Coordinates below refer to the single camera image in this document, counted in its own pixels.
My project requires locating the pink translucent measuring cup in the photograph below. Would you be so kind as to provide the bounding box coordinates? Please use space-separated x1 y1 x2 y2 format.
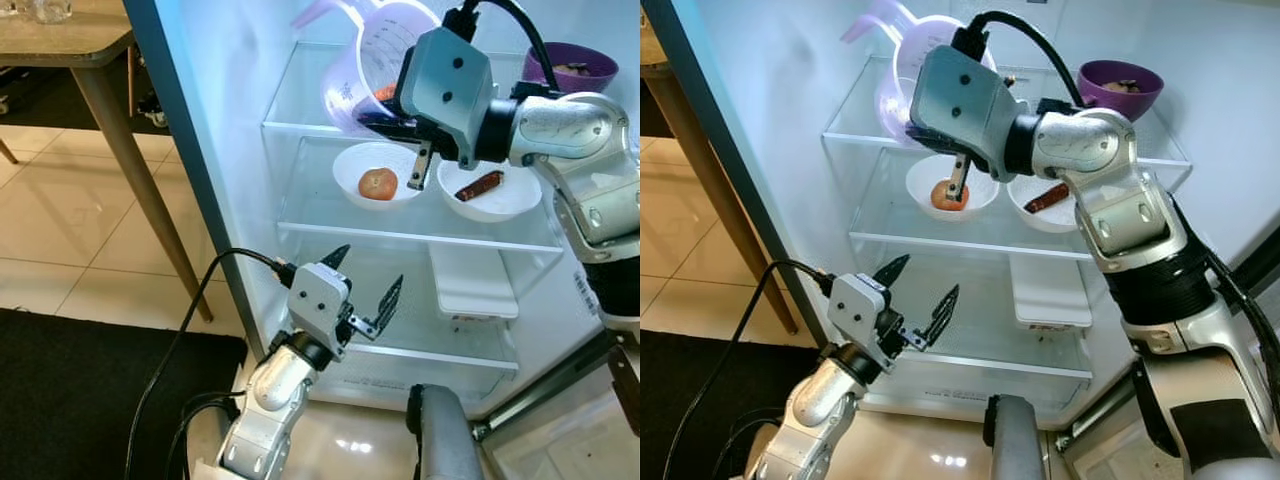
290 0 443 138
840 0 1001 149

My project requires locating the glass fridge shelf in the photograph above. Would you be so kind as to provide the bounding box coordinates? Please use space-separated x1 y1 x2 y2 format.
848 150 1121 263
822 55 1193 166
870 255 1096 381
277 135 566 253
262 40 641 141
300 245 521 371

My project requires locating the white plastic fridge tray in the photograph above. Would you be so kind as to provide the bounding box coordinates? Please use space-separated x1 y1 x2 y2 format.
1008 255 1096 331
428 243 521 323

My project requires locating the silver fridge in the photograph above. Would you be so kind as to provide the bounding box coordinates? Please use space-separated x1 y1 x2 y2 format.
122 0 641 421
645 0 1280 431

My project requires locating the white printed fridge sticker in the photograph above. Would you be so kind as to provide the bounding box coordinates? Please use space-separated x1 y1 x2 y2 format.
568 262 606 326

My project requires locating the round orange tomato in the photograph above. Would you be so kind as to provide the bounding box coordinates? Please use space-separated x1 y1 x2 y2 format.
358 168 399 202
930 180 971 212

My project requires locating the white ceramic bowl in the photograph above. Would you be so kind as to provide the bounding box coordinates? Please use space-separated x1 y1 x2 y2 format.
1007 172 1086 234
905 153 1001 223
437 160 544 223
332 142 426 211

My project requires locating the reddish brown sweet potato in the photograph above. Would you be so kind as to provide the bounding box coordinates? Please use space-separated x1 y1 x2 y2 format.
455 170 506 202
1023 182 1073 214

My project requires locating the clear crisper drawer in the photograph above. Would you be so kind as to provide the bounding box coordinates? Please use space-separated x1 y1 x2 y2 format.
310 350 521 411
880 362 1096 421

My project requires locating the silver right robot leg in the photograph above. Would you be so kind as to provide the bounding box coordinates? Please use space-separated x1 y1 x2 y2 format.
406 384 486 480
983 394 1051 480

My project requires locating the purple mug bowl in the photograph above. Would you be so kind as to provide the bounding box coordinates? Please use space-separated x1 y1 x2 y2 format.
522 42 620 96
1078 60 1165 123

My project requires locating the black floor mat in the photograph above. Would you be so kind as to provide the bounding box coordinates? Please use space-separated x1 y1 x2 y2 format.
0 308 249 480
640 330 801 480

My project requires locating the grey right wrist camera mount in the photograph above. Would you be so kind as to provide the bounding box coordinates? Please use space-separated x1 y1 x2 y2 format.
398 25 494 169
908 45 1023 184

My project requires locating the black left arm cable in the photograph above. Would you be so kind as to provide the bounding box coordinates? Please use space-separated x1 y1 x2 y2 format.
125 248 298 480
662 260 836 480

